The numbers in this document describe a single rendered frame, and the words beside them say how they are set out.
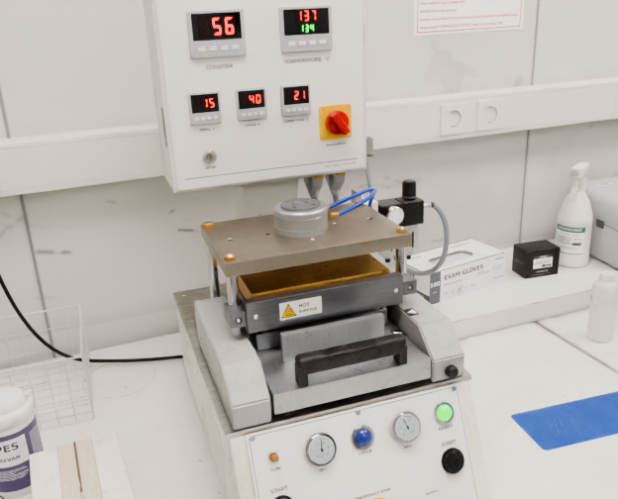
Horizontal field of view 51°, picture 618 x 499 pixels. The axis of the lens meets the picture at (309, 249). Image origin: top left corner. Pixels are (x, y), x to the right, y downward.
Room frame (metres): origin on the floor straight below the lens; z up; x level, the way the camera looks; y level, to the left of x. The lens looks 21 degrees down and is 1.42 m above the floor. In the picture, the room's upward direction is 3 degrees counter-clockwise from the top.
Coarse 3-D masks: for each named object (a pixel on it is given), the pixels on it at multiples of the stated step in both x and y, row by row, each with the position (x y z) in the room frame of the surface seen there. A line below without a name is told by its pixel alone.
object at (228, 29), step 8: (200, 16) 0.98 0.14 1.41; (208, 16) 0.99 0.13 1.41; (216, 16) 0.99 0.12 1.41; (224, 16) 1.00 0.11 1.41; (232, 16) 1.00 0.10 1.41; (200, 24) 0.98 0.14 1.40; (208, 24) 0.99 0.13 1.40; (216, 24) 0.99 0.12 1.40; (224, 24) 0.99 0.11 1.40; (232, 24) 1.00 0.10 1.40; (200, 32) 0.98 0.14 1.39; (208, 32) 0.99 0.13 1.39; (216, 32) 0.99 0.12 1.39; (224, 32) 0.99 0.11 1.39; (232, 32) 1.00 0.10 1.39
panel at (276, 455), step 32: (352, 416) 0.70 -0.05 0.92; (384, 416) 0.71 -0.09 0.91; (256, 448) 0.66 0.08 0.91; (288, 448) 0.67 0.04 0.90; (352, 448) 0.69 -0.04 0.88; (384, 448) 0.70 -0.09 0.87; (416, 448) 0.71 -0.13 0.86; (448, 448) 0.71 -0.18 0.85; (256, 480) 0.64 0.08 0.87; (288, 480) 0.65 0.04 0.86; (320, 480) 0.66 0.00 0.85; (352, 480) 0.67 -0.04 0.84; (384, 480) 0.68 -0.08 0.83; (416, 480) 0.69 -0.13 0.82; (448, 480) 0.70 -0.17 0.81
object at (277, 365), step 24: (288, 336) 0.76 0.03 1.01; (312, 336) 0.77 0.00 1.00; (336, 336) 0.78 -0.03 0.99; (360, 336) 0.79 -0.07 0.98; (264, 360) 0.76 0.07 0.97; (288, 360) 0.76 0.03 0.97; (384, 360) 0.75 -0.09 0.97; (408, 360) 0.75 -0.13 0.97; (288, 384) 0.70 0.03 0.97; (312, 384) 0.70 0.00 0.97; (336, 384) 0.71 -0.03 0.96; (360, 384) 0.72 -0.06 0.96; (384, 384) 0.73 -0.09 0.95; (288, 408) 0.69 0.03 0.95
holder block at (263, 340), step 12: (240, 300) 0.91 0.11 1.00; (360, 312) 0.85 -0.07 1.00; (372, 312) 0.85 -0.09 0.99; (384, 312) 0.85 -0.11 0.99; (300, 324) 0.82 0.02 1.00; (312, 324) 0.82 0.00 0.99; (384, 324) 0.85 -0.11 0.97; (252, 336) 0.81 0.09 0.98; (264, 336) 0.79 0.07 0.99; (276, 336) 0.80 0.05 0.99; (264, 348) 0.79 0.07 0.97
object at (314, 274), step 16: (352, 256) 0.91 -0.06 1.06; (368, 256) 0.90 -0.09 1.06; (256, 272) 0.86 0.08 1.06; (272, 272) 0.86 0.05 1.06; (288, 272) 0.85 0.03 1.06; (304, 272) 0.85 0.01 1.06; (320, 272) 0.85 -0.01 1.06; (336, 272) 0.85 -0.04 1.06; (352, 272) 0.84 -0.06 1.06; (368, 272) 0.84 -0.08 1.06; (384, 272) 0.85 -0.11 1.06; (240, 288) 0.85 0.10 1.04; (256, 288) 0.80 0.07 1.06; (272, 288) 0.80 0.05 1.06; (288, 288) 0.80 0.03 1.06
